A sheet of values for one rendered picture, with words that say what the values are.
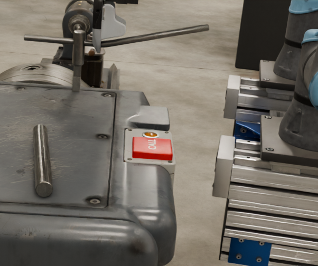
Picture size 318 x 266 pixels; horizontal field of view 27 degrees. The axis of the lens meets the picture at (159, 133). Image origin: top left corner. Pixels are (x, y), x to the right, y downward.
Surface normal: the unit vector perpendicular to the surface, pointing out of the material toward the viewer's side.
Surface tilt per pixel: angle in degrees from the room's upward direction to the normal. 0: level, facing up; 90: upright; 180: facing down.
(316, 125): 72
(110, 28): 90
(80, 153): 0
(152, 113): 0
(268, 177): 90
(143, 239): 48
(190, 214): 0
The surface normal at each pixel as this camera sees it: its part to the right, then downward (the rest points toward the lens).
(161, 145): 0.09, -0.93
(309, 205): -0.14, 0.36
